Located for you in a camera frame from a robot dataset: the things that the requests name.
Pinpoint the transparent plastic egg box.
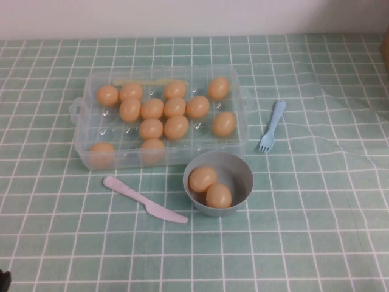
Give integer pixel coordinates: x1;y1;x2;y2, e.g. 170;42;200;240
69;66;255;171

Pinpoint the beige plastic egg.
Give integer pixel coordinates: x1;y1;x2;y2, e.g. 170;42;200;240
164;80;187;100
119;82;144;102
140;97;165;120
164;97;187;119
139;118;164;140
185;95;211;120
96;85;120;106
164;115;190;141
119;97;142;123
88;142;115;170
207;77;230;100
139;138;166;165
205;182;233;209
188;166;218;193
212;111;237;137

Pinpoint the brown object at table edge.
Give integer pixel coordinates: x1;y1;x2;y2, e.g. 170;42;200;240
379;33;389;72

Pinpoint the pink plastic knife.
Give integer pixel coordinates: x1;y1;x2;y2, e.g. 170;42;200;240
102;176;189;224

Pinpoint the grey blue plastic bowl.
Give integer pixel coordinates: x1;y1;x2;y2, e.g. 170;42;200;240
182;151;255;218

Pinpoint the clear plastic egg tray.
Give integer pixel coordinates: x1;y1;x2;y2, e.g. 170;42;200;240
0;32;389;292

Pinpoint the light blue plastic fork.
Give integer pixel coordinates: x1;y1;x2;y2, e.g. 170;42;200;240
258;100;287;153

